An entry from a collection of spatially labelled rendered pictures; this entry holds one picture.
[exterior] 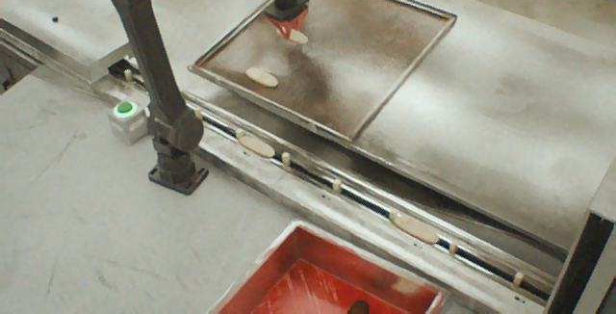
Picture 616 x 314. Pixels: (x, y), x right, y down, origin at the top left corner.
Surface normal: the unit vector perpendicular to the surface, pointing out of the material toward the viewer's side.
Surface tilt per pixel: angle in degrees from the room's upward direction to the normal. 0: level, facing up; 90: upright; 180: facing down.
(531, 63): 10
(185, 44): 0
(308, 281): 0
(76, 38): 0
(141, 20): 94
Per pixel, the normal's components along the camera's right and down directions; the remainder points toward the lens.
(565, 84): -0.14, -0.65
